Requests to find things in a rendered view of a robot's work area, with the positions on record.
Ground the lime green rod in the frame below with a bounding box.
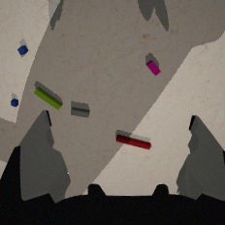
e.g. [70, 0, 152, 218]
[34, 87, 63, 110]

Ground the dark red rod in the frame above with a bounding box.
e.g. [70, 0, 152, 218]
[116, 134, 151, 149]

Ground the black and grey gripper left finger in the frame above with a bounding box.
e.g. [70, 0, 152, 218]
[0, 111, 71, 225]

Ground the grey rectangular block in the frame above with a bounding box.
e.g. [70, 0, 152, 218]
[71, 107, 90, 117]

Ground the magenta rod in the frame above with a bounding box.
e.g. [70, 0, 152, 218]
[146, 60, 161, 76]

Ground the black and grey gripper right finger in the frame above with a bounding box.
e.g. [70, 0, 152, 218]
[177, 115, 225, 225]

